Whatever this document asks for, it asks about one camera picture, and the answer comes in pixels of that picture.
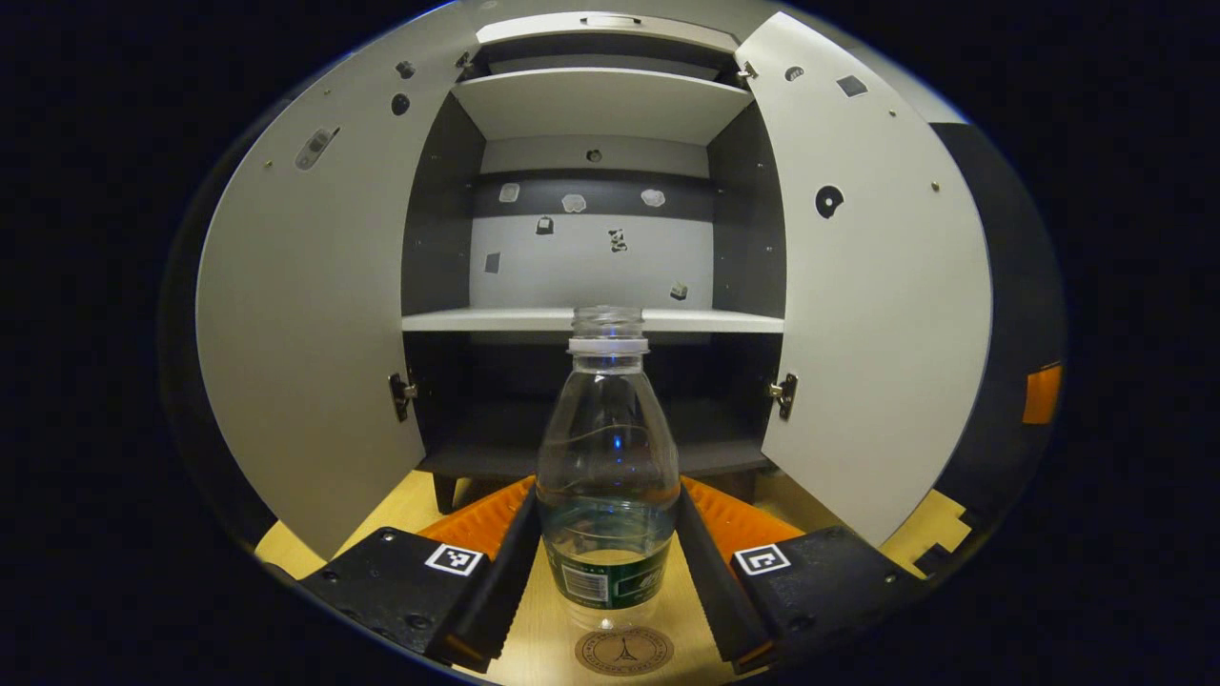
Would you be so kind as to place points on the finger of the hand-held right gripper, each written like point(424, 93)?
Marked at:
point(1042, 393)

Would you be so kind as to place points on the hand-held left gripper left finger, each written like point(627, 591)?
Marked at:
point(505, 581)

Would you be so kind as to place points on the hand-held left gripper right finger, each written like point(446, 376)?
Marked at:
point(710, 581)

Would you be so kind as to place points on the round brown coaster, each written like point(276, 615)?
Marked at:
point(624, 655)

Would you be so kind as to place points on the clear plastic bottle green label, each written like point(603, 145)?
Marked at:
point(608, 448)

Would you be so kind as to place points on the black backdrop cloth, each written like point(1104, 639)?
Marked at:
point(1010, 286)

